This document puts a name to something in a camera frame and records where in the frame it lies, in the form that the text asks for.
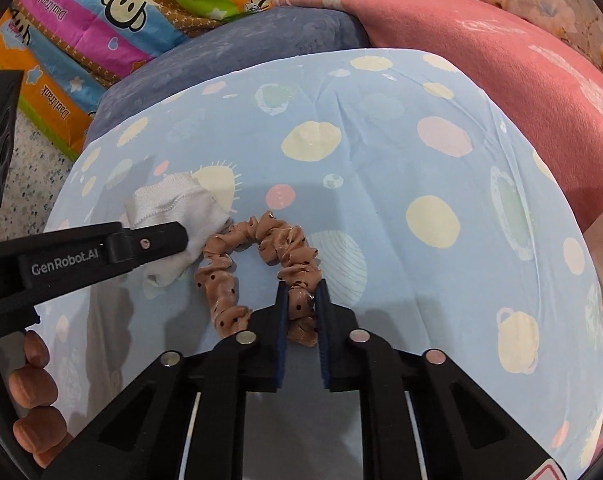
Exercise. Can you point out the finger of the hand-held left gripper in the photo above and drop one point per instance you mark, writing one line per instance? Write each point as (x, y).
(154, 245)

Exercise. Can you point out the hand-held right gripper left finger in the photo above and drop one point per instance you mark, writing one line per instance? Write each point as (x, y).
(281, 340)

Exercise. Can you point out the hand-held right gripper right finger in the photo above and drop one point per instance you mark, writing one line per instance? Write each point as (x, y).
(322, 340)

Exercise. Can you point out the white sock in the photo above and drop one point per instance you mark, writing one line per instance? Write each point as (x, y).
(201, 210)

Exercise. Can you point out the tan dotted scrunchie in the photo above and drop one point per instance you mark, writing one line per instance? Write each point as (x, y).
(221, 280)

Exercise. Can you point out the person's left hand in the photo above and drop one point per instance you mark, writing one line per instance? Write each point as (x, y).
(33, 387)

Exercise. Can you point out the blue polka dot sheet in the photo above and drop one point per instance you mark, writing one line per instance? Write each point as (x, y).
(381, 210)

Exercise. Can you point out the blue-grey pillow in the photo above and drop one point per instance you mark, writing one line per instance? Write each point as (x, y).
(231, 45)

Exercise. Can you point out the colourful striped printed blanket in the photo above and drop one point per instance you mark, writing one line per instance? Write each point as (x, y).
(106, 25)

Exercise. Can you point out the pink blanket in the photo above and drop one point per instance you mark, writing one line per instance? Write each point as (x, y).
(456, 45)

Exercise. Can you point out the floral bed sheet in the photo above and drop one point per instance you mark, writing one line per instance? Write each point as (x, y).
(546, 0)

